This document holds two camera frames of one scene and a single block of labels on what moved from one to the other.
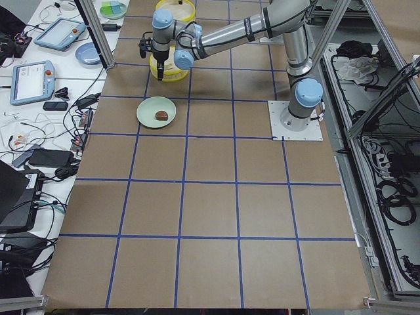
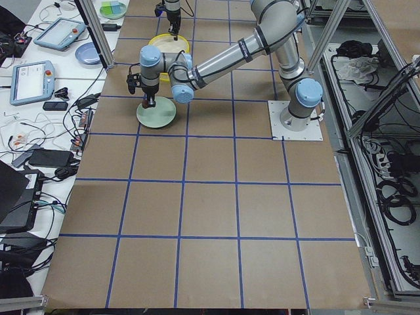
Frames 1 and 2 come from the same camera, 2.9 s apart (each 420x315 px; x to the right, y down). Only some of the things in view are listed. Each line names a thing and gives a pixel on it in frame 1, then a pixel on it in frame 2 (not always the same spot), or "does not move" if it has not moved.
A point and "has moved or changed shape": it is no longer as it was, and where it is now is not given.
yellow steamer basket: (182, 12) has moved or changed shape
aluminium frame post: (97, 31) does not move
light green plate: (147, 108) does not move
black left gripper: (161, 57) → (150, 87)
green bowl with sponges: (113, 9) does not move
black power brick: (50, 158) does not move
